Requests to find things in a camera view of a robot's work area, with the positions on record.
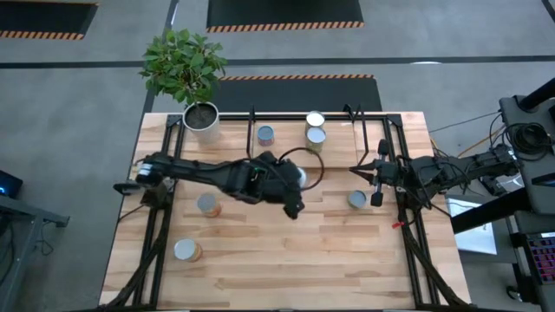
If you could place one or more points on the black device with blue light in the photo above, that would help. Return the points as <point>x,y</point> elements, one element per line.
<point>11,184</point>

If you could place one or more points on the small silver-top tin can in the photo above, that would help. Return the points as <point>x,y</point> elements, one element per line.
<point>357,199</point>

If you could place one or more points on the green leafy plant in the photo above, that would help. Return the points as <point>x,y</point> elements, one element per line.
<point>182,65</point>

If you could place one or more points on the orange printed silver-top can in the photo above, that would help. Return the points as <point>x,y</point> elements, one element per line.
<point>185,249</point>
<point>207,202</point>

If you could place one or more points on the gray metal side table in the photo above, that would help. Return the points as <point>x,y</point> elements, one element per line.
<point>26,208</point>

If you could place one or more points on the gray equipment cart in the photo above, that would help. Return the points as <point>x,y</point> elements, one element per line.
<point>520,113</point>

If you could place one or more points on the small black mounted device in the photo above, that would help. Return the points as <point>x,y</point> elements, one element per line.
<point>126,187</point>

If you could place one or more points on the backlit keyboard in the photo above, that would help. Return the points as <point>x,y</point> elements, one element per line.
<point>544,260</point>

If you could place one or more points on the small red tag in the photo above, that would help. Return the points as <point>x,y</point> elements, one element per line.
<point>396,225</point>

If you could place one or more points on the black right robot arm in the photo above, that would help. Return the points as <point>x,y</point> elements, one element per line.
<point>459,169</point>

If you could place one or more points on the black metal beam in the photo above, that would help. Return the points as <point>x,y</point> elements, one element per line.
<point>485,212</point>

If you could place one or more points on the green orange printed can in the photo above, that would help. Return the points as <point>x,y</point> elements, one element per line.
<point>315,119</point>

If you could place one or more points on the large red orange printed can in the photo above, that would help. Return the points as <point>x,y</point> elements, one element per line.
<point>302,177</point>

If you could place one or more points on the white plant pot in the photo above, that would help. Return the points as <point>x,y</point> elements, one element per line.
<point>208,136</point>

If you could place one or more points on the small blue-rimmed can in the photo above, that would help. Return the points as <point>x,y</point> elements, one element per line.
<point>265,134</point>

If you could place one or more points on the white paper sheet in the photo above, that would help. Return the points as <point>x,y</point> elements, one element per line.
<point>477,240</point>

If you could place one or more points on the yellow patterned silver-top can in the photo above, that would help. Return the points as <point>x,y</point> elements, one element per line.
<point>315,135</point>

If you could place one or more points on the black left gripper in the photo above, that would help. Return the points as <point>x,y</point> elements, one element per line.
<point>264,182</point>

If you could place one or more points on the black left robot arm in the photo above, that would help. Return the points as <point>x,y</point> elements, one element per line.
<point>204,170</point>

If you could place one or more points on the black floor mat striped edge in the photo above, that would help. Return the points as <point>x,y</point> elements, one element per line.
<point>303,95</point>
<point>43,17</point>
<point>282,13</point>

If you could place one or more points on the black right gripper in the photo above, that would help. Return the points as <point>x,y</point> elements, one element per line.
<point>396,173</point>

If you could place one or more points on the black aluminium table frame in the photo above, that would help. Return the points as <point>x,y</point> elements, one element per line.
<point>286,117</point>

